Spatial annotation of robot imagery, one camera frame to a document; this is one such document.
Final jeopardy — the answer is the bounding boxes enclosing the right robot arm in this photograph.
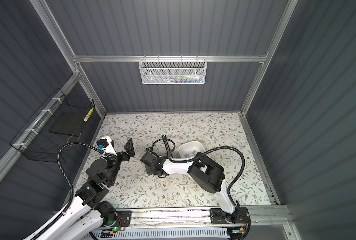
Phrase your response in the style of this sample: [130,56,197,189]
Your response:
[141,152,236,214]

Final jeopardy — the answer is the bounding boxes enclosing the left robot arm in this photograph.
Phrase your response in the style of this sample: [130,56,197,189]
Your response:
[27,137,135,240]

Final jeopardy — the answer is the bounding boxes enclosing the white plastic tray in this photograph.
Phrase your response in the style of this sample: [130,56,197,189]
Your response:
[178,141,206,159]

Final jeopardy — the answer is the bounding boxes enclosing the yellow marker pen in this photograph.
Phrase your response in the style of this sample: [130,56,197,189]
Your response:
[83,108,94,122]

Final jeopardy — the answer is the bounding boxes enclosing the black foam pad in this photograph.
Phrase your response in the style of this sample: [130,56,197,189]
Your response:
[49,113,87,137]

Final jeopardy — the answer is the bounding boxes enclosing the white vent strip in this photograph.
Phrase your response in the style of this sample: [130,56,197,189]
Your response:
[93,227,231,240]

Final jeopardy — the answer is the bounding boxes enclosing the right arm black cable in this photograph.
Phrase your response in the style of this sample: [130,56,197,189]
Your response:
[150,137,246,193]

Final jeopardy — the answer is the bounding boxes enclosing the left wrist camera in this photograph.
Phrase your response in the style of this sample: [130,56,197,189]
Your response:
[97,136,117,157]

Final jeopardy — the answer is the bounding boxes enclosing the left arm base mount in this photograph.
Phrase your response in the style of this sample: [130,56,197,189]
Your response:
[103,211,133,228]

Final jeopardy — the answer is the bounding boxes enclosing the black wire side basket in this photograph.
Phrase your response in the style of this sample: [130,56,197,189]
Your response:
[10,91,95,163]

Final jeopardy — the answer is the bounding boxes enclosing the white wire wall basket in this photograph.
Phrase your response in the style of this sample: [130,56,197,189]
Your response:
[139,59,208,85]

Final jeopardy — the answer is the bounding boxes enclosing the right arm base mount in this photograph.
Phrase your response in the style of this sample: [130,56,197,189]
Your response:
[209,207,251,224]

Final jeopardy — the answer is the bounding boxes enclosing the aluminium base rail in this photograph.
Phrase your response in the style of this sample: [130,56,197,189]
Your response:
[117,205,294,234]

